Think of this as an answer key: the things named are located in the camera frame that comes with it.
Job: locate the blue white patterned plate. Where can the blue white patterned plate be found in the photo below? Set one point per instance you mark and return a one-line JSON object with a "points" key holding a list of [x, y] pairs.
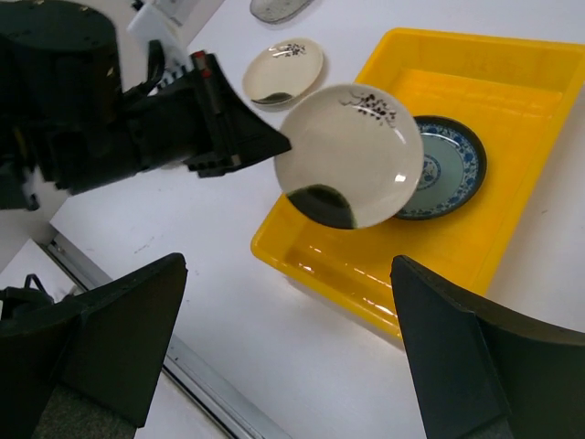
{"points": [[454, 169]]}

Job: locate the yellow plastic bin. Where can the yellow plastic bin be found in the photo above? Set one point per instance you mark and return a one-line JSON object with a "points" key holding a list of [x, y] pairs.
{"points": [[490, 110]]}

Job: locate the aluminium table rail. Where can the aluminium table rail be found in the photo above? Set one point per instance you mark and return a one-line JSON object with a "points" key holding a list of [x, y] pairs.
{"points": [[128, 340]]}

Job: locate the cream plate black floral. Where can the cream plate black floral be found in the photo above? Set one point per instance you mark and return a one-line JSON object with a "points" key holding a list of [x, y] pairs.
{"points": [[356, 157]]}

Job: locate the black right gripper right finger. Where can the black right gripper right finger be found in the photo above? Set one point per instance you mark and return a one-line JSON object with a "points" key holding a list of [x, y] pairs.
{"points": [[482, 370]]}

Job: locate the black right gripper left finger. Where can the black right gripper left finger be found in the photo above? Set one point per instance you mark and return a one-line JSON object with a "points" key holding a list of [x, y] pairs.
{"points": [[37, 334]]}

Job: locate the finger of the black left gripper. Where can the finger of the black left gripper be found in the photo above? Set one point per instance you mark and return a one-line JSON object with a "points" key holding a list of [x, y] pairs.
{"points": [[233, 135]]}

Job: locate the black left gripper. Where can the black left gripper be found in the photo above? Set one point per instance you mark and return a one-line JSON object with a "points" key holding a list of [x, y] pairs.
{"points": [[65, 114]]}

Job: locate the smoky clear glass plate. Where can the smoky clear glass plate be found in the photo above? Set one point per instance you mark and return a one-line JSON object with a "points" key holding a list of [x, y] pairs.
{"points": [[274, 12]]}

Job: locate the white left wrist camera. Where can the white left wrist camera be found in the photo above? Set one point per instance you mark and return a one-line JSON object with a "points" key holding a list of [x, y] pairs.
{"points": [[157, 37]]}

